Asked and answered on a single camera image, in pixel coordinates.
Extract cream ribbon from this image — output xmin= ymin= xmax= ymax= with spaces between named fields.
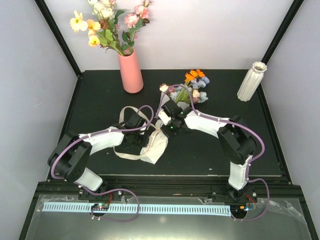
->
xmin=113 ymin=106 xmax=149 ymax=161

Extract mixed flower bouquet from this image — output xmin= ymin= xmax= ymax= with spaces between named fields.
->
xmin=159 ymin=69 xmax=210 ymax=104

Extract white wrapping paper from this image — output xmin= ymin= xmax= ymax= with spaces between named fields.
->
xmin=139 ymin=89 xmax=171 ymax=165

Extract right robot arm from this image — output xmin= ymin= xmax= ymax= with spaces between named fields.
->
xmin=157 ymin=99 xmax=265 ymax=202

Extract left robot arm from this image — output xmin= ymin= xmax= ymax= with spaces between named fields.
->
xmin=48 ymin=113 xmax=151 ymax=200

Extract pink vase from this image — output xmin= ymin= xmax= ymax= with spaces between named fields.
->
xmin=118 ymin=50 xmax=144 ymax=94

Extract white ribbed vase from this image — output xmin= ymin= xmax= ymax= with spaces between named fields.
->
xmin=237 ymin=61 xmax=267 ymax=102

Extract flowers in pink vase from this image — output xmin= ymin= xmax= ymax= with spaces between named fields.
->
xmin=69 ymin=0 xmax=152 ymax=57

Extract left circuit board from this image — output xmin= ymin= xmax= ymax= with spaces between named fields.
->
xmin=91 ymin=203 xmax=109 ymax=211

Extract circuit board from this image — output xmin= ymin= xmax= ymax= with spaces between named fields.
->
xmin=91 ymin=203 xmax=109 ymax=211
xmin=230 ymin=205 xmax=256 ymax=212

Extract right circuit board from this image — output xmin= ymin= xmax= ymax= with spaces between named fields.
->
xmin=230 ymin=205 xmax=256 ymax=212

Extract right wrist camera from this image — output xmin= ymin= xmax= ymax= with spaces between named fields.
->
xmin=158 ymin=109 xmax=172 ymax=126

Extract white slotted cable duct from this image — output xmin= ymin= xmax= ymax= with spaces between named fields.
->
xmin=42 ymin=202 xmax=232 ymax=217

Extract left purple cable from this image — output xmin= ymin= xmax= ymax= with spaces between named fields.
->
xmin=50 ymin=104 xmax=155 ymax=222

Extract purple cable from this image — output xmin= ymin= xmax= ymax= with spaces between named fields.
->
xmin=50 ymin=104 xmax=155 ymax=222
xmin=156 ymin=84 xmax=271 ymax=223

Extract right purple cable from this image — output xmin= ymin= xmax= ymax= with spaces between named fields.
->
xmin=156 ymin=84 xmax=271 ymax=223

